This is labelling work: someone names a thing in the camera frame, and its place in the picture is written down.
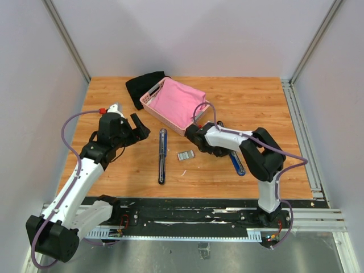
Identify black folded cloth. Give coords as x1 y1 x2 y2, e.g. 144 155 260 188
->
125 71 166 110

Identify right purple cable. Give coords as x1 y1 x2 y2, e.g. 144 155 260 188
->
192 102 308 248

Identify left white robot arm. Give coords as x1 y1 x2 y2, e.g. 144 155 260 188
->
26 108 150 269

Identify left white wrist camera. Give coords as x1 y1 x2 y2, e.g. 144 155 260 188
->
99 102 125 124

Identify silver staple strips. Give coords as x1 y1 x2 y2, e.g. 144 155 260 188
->
177 150 195 161

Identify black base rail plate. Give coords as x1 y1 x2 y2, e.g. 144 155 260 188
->
79 196 293 239

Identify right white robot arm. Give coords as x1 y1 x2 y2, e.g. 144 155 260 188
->
185 122 286 228

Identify pink plastic basket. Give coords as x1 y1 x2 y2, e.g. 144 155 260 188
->
140 77 209 137

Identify pink folded cloth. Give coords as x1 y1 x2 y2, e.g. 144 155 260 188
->
150 77 206 128

